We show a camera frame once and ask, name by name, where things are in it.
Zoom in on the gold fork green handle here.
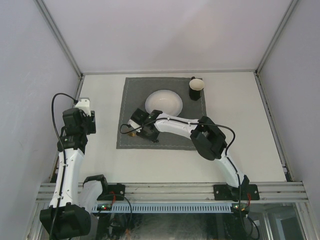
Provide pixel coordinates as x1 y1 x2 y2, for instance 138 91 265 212
128 132 136 137

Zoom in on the white bowl plate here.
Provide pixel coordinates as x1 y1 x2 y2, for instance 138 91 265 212
144 89 183 117

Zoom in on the grey cloth napkin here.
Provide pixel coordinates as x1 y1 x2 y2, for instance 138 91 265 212
116 77 207 151

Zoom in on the dark mug cream inside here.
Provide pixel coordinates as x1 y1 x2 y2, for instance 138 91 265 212
188 76 205 101

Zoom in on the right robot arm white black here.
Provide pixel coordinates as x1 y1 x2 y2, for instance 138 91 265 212
119 108 250 202

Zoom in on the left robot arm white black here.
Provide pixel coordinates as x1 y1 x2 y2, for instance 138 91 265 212
39 97 110 240

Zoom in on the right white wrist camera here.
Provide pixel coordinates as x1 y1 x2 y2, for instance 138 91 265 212
127 119 140 129

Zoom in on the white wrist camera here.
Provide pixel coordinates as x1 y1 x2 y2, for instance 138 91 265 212
74 97 91 116
127 119 140 129

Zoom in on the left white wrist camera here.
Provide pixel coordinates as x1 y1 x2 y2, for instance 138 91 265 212
74 97 91 116

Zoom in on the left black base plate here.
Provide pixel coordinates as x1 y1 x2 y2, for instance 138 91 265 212
97 183 126 201

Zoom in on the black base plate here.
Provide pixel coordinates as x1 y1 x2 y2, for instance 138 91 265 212
213 184 260 202
97 183 126 201

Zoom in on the blue slotted cable duct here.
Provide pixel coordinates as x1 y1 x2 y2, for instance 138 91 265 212
92 202 233 214

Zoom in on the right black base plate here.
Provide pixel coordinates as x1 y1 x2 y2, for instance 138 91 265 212
213 184 260 202

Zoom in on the aluminium front rail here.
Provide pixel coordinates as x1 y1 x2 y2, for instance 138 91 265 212
37 181 309 202

